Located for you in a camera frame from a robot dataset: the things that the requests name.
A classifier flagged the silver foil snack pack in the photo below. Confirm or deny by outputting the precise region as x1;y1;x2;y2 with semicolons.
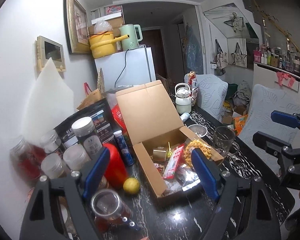
175;164;200;192

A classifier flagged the yellow pot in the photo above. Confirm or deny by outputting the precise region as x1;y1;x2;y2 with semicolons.
88;31;130;59

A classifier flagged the framed picture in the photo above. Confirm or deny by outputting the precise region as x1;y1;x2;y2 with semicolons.
63;0;90;54

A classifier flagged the red plastic container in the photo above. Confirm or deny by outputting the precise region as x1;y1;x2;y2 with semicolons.
104;143;129;190

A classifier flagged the white foam board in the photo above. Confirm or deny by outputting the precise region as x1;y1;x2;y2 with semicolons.
21;59;75;145

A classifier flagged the steel bowl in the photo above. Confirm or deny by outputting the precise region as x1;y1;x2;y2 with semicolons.
188;124;207;138

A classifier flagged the green electric kettle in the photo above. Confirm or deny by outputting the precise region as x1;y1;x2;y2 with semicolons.
119;24;143;51

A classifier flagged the waffle cookie bag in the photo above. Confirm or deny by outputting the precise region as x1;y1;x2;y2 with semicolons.
184;139;213;168

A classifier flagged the white refrigerator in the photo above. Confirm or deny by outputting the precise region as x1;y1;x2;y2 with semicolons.
95;46;156;91

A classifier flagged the cardboard box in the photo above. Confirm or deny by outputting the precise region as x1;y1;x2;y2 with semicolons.
115;80;225;207

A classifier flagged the woven rattan fan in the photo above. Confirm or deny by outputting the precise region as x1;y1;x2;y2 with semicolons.
97;68;105;94

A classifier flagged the grey leaf pattern cushion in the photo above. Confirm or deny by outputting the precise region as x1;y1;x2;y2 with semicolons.
197;74;228;121

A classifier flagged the white lid jar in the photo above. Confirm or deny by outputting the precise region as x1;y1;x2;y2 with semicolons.
71;116;103;159

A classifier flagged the red snack packet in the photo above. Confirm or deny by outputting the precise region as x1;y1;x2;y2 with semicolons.
162;144;185;180

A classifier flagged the red white snack bag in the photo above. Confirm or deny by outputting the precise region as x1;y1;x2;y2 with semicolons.
184;71;198;106

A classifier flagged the wall intercom panel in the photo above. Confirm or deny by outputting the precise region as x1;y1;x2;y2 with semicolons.
36;36;66;72

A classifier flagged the small blue bottle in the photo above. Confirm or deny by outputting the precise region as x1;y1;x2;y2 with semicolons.
121;217;140;231

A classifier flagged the glass mug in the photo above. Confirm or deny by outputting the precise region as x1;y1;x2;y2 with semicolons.
213;126;240;158

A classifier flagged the blue tablet tube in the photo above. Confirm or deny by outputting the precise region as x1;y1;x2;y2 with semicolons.
114;130;134;166

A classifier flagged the yellow lemon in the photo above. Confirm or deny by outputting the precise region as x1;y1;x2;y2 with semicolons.
123;178;140;194

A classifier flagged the black coffee bag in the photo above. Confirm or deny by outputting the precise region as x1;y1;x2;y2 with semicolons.
55;99;117;148

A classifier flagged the yellow lollipop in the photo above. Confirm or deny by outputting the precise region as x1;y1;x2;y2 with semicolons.
166;142;172;158

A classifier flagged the orange snack bag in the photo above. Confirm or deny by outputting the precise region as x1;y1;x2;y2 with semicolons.
233;115;248;136

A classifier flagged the gold Dove chocolate box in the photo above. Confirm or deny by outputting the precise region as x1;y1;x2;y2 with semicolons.
152;147;167;162

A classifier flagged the plastic cup of tea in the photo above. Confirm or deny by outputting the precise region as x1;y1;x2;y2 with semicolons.
90;189;133;233

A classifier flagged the white thermos jug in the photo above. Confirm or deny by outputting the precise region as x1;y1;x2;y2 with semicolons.
175;83;192;115

